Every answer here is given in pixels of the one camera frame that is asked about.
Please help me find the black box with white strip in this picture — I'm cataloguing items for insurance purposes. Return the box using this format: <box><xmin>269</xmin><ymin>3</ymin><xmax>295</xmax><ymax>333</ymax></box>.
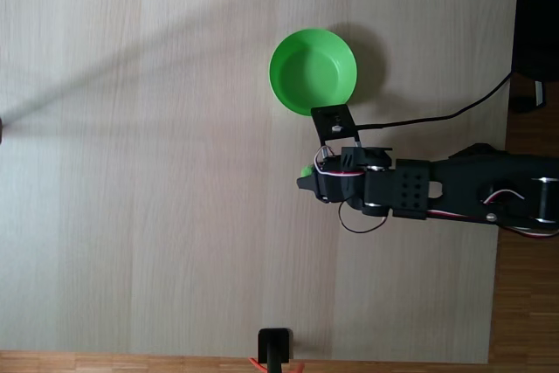
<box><xmin>508</xmin><ymin>79</ymin><xmax>548</xmax><ymax>114</ymax></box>

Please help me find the white red servo cable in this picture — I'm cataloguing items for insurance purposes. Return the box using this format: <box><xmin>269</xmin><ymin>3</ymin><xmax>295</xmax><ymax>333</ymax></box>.
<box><xmin>314</xmin><ymin>145</ymin><xmax>366</xmax><ymax>178</ymax></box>

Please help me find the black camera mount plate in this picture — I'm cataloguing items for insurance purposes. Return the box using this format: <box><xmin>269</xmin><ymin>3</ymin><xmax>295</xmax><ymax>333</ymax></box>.
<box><xmin>310</xmin><ymin>103</ymin><xmax>360</xmax><ymax>149</ymax></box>

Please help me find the green plastic bowl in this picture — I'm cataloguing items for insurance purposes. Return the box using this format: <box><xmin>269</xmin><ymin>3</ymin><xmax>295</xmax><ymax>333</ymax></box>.
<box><xmin>268</xmin><ymin>28</ymin><xmax>358</xmax><ymax>118</ymax></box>

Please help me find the black table clamp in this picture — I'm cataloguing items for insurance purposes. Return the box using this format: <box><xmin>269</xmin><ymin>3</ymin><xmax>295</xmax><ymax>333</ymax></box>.
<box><xmin>257</xmin><ymin>328</ymin><xmax>293</xmax><ymax>373</ymax></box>

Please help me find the black camera cable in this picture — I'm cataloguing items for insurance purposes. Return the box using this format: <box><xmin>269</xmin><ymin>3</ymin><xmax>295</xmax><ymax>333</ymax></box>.
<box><xmin>355</xmin><ymin>67</ymin><xmax>514</xmax><ymax>132</ymax></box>

